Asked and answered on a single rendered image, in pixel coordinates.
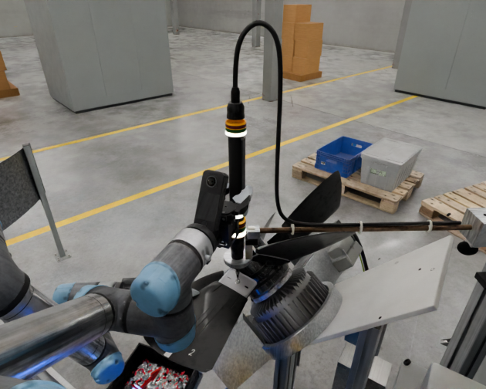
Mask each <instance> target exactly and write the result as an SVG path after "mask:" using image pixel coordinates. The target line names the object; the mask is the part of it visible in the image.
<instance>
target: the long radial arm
mask: <svg viewBox="0 0 486 389"><path fill-rule="evenodd" d="M331 247H332V245H331V246H328V247H326V248H324V249H321V250H319V251H317V252H314V253H311V254H309V255H306V256H303V257H302V258H301V259H300V260H299V261H298V262H297V263H296V264H295V266H294V267H293V269H296V268H298V267H303V268H304V270H305V272H307V271H313V273H314V274H315V275H316V276H317V278H318V279H319V280H320V281H321V282H331V283H332V284H333V285H335V283H336V281H337V279H338V278H339V276H340V275H341V273H342V272H338V270H337V269H336V268H335V267H334V265H333V262H332V260H331V259H330V257H329V254H328V251H329V250H330V249H331ZM293 269H292V270H293Z"/></svg>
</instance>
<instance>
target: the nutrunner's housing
mask: <svg viewBox="0 0 486 389"><path fill-rule="evenodd" d="M227 118H228V119H229V120H242V119H244V118H245V106H244V104H243V103H242V101H240V89H239V87H238V88H234V87H232V88H231V101H229V102H228V105H227ZM244 249H245V237H243V238H237V239H235V241H234V243H233V244H232V245H231V257H232V258H233V259H234V260H240V259H243V257H244Z"/></svg>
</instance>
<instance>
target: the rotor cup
mask: <svg viewBox="0 0 486 389"><path fill-rule="evenodd" d="M263 245H266V244H265V243H264V241H263V240H262V239H261V238H260V239H258V245H253V246H254V247H255V249H256V248H258V247H260V246H263ZM288 267H289V264H288V263H286V264H284V265H281V266H275V265H272V266H267V265H266V263H263V262H256V261H252V260H251V262H250V264H249V265H248V266H246V267H244V268H242V269H239V271H240V272H241V273H243V274H244V275H246V276H248V277H250V278H252V279H253V280H255V281H256V282H257V284H258V286H257V287H256V288H255V290H254V291H253V292H252V293H251V295H250V296H249V297H250V298H255V297H257V296H259V295H261V294H262V293H264V292H265V291H266V290H268V289H269V288H270V287H272V286H273V285H274V284H275V283H276V282H277V281H278V280H279V279H280V278H281V277H282V276H283V275H284V274H285V272H286V271H287V269H288Z"/></svg>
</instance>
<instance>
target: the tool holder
mask: <svg viewBox="0 0 486 389"><path fill-rule="evenodd" d="M249 226H255V230H248V227H249ZM258 239H260V228H259V225H247V231H246V235H245V249H244V257H243V259H240V260H234V259H233V258H232V257H231V250H230V249H229V250H228V251H227V252H226V253H225V254H224V263H225V265H227V266H228V267H230V268H233V269H242V268H244V267H246V266H248V265H249V264H250V262H251V259H252V253H253V245H258Z"/></svg>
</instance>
